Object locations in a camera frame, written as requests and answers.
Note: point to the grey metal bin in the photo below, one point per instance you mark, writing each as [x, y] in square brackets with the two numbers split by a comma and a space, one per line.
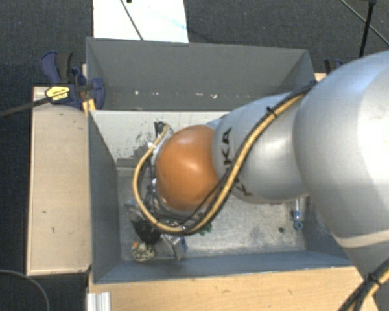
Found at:
[188, 73]

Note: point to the pale wood flat board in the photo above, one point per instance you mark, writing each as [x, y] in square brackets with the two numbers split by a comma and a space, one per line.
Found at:
[58, 186]

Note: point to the blue and silver small tool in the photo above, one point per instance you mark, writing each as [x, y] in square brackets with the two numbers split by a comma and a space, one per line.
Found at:
[297, 217]

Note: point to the speckled brown and white object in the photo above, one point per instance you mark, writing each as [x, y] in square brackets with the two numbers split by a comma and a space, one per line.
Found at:
[143, 252]

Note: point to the black round object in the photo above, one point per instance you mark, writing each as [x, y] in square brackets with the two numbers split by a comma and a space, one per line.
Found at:
[146, 232]

